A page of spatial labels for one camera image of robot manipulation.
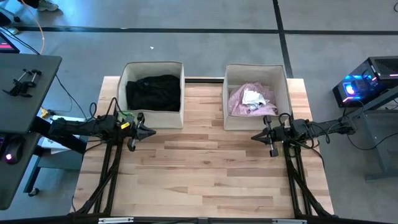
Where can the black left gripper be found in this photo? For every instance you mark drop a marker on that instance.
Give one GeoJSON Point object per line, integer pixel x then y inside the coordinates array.
{"type": "Point", "coordinates": [132, 132]}

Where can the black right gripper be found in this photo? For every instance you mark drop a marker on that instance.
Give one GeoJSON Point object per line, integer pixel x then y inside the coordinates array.
{"type": "Point", "coordinates": [280, 133]}

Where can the black garment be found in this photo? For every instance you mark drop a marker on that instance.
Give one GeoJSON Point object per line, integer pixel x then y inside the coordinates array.
{"type": "Point", "coordinates": [155, 93]}

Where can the white garment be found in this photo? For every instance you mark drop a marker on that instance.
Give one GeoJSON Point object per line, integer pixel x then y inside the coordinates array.
{"type": "Point", "coordinates": [253, 98]}

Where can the pink garment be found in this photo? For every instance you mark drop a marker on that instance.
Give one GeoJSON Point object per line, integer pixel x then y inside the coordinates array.
{"type": "Point", "coordinates": [236, 105]}

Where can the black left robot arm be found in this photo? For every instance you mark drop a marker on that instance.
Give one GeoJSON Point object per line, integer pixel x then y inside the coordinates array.
{"type": "Point", "coordinates": [81, 126]}

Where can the beige fabric storage bin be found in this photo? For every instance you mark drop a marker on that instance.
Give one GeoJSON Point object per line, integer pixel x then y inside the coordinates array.
{"type": "Point", "coordinates": [161, 121]}
{"type": "Point", "coordinates": [242, 124]}

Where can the black bar behind table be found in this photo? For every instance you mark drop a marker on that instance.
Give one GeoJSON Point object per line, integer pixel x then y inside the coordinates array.
{"type": "Point", "coordinates": [203, 80]}

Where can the black desk leg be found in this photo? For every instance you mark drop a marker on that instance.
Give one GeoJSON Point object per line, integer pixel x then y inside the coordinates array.
{"type": "Point", "coordinates": [62, 141]}

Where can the white box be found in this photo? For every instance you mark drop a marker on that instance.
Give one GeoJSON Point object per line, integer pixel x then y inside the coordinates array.
{"type": "Point", "coordinates": [53, 146]}

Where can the small yellow object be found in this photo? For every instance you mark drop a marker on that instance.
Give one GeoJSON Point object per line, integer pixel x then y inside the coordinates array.
{"type": "Point", "coordinates": [45, 112]}

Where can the grey computer stand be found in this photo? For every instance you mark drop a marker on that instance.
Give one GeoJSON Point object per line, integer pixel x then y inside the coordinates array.
{"type": "Point", "coordinates": [382, 140]}

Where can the black clamp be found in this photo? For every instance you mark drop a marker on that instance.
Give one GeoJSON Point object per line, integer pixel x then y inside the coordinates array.
{"type": "Point", "coordinates": [21, 84]}

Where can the grey desk top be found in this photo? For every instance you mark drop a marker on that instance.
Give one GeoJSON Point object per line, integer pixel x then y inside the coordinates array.
{"type": "Point", "coordinates": [18, 93]}

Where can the black computer mouse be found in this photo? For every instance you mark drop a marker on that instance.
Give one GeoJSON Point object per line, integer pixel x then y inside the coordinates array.
{"type": "Point", "coordinates": [12, 152]}

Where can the black computer tower with lights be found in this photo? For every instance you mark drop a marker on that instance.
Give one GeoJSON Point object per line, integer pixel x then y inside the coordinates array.
{"type": "Point", "coordinates": [382, 71]}

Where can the person's shoe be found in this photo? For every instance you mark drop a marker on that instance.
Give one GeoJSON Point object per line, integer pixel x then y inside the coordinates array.
{"type": "Point", "coordinates": [46, 5]}

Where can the monitor with red screen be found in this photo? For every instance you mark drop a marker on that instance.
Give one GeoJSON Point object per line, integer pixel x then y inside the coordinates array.
{"type": "Point", "coordinates": [4, 45]}

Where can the black office chair base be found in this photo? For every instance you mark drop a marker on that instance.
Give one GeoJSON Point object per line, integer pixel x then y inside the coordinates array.
{"type": "Point", "coordinates": [7, 18]}

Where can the black table frame strut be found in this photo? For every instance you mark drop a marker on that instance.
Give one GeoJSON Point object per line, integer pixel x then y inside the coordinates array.
{"type": "Point", "coordinates": [107, 174]}
{"type": "Point", "coordinates": [303, 186]}

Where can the black table edge rail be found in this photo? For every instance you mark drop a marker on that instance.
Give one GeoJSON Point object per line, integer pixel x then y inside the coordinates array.
{"type": "Point", "coordinates": [199, 221]}

